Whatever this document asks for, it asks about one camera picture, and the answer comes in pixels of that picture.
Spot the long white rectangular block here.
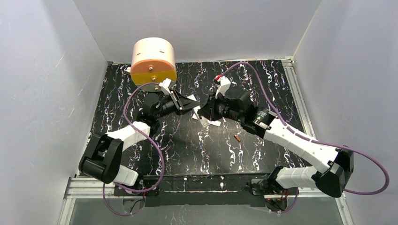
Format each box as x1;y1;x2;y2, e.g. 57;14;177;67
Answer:
192;106;209;128

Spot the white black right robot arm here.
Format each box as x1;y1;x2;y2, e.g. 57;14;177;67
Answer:
198;90;353;198

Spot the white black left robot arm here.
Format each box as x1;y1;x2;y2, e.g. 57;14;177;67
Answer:
78;91;199;187

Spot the cylindrical drawer box orange front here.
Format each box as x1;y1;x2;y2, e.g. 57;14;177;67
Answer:
130;37;177;92

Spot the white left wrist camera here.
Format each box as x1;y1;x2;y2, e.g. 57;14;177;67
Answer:
159;78;172;95

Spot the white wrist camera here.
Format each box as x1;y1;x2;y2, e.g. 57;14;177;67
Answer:
159;78;172;95
214;75;231;98

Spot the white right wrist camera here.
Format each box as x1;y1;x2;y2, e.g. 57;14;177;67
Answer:
214;75;231;98

